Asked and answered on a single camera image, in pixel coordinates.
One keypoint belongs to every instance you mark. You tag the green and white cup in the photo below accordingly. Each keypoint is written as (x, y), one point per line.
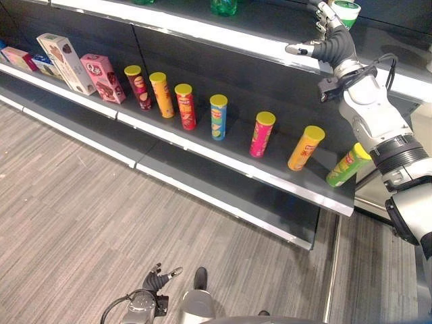
(347, 11)

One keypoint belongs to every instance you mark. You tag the red chip can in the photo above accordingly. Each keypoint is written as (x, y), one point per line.
(186, 109)

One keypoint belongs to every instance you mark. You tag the green plastic bottle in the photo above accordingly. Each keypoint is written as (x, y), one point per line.
(143, 1)
(223, 6)

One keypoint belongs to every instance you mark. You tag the blue and white biscuit box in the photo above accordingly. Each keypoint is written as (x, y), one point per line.
(45, 65)

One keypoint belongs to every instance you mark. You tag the dark shelf board white edge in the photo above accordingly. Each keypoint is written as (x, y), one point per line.
(202, 27)
(238, 135)
(202, 175)

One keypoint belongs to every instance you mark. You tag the green chip can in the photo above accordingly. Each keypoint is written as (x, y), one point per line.
(346, 167)

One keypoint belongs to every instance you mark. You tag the black wrist clamp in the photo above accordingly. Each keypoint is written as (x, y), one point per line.
(162, 305)
(337, 86)

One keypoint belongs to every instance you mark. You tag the blue chip can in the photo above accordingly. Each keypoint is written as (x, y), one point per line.
(218, 119)

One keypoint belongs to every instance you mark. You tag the dark robot foot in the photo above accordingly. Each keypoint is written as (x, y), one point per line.
(264, 312)
(200, 278)

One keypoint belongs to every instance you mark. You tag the small blue package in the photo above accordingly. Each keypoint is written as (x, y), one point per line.
(2, 45)

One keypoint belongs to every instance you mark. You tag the tall beige cookie box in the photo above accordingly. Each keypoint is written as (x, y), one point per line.
(69, 64)

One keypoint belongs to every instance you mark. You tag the pink chip can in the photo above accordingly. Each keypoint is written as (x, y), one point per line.
(261, 138)

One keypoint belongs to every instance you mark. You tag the silver robot leg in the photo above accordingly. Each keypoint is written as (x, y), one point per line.
(197, 305)

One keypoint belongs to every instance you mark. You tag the flat pink snack box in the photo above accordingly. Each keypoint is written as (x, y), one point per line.
(18, 58)

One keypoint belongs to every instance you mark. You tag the black right wrist clamp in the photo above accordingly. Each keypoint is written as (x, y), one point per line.
(337, 86)

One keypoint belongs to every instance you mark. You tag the black left wrist clamp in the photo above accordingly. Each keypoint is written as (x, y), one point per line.
(162, 305)

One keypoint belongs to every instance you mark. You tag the maroon chip can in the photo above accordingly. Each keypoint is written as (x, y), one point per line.
(140, 91)

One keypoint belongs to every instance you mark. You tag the orange chip can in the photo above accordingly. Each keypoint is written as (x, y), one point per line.
(162, 98)

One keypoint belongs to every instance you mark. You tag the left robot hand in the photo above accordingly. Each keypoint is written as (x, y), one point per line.
(154, 281)

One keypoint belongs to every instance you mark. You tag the yellow-orange chip can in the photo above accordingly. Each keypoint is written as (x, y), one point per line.
(305, 150)

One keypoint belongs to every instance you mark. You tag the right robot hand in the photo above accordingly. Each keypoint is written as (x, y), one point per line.
(335, 47)

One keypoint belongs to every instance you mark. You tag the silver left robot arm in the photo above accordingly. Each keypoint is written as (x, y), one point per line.
(141, 307)

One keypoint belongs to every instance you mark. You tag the grey robot torso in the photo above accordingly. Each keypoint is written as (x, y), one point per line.
(263, 320)

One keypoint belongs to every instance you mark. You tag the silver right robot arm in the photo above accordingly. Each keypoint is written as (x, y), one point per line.
(374, 114)

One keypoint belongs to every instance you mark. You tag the pink chocolate snack box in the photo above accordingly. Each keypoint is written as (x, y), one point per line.
(103, 79)

